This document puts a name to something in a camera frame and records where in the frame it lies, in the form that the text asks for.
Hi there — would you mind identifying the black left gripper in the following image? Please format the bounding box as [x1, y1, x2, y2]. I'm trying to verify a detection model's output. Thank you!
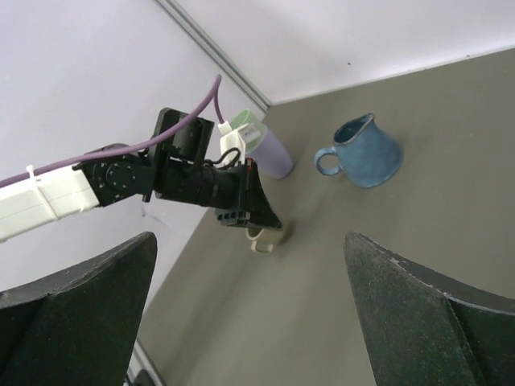
[215, 158, 282, 229]

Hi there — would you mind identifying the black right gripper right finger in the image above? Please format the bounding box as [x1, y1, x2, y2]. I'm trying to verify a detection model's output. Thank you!
[344, 232, 514, 385]

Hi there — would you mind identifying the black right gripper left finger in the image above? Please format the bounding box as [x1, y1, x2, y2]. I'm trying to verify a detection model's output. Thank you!
[1, 232, 158, 385]

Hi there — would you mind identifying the beige ceramic mug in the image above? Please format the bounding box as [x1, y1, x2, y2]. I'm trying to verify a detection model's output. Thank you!
[245, 220, 290, 253]

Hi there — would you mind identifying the lavender plastic cup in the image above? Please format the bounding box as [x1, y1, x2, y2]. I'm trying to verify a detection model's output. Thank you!
[249, 129, 294, 179]

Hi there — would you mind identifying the light green plastic cup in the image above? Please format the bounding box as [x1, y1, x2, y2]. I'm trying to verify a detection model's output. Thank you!
[230, 109, 267, 154]

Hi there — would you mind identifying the blue patterned ceramic jug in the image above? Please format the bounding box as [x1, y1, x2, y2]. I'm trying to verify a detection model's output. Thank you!
[314, 113, 404, 188]

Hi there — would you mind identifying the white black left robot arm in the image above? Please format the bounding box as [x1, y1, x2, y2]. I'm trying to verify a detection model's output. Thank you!
[1, 108, 284, 241]

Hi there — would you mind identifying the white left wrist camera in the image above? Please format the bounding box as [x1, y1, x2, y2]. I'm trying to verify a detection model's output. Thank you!
[217, 121, 261, 162]

